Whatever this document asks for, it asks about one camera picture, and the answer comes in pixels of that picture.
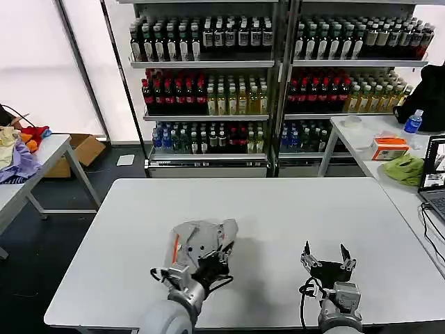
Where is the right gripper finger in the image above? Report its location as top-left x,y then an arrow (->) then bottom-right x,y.
300,239 -> 323,274
339,243 -> 357,273

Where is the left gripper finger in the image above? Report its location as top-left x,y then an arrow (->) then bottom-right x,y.
196,250 -> 220,263
217,241 -> 236,266

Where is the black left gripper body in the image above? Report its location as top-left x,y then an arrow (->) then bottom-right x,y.
190,256 -> 232,285

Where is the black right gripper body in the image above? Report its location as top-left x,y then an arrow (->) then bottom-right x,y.
308,259 -> 355,285

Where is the grey printed t-shirt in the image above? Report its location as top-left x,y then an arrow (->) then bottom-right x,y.
162,218 -> 240,269

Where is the white side table with laptop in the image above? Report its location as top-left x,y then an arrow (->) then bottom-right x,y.
317,113 -> 445,279

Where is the green cloth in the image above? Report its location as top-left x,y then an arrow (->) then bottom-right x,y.
380,153 -> 426,189

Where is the orange tissue box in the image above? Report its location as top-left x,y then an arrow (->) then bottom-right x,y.
370,136 -> 411,161

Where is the open black laptop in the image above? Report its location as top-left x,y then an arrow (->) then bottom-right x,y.
417,134 -> 445,224

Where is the blue-label water bottle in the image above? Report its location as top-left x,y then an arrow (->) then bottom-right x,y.
403,109 -> 425,135

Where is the brown cardboard box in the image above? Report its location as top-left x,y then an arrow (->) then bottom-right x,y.
44,133 -> 107,179

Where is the metal shelf rack of bottles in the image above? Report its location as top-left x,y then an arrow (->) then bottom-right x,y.
117,0 -> 283,179
277,0 -> 437,177

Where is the black bag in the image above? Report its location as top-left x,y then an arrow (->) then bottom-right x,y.
392,63 -> 445,133

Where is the white side table with clothes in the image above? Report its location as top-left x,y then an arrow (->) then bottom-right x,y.
0,133 -> 102,260

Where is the purple cloth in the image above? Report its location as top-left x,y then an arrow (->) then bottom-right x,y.
0,141 -> 43,185

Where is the red cloth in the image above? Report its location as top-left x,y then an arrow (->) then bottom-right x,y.
20,125 -> 50,143

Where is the cream cloth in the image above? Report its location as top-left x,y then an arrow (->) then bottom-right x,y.
0,125 -> 22,168

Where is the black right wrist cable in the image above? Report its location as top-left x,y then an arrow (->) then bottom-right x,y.
298,276 -> 328,331

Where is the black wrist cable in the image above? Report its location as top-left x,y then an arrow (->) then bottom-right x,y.
298,276 -> 328,331
149,266 -> 234,290

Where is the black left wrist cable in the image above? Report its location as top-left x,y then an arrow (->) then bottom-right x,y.
149,266 -> 234,290

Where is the black laptop cable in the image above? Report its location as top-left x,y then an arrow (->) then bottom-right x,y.
420,202 -> 445,271

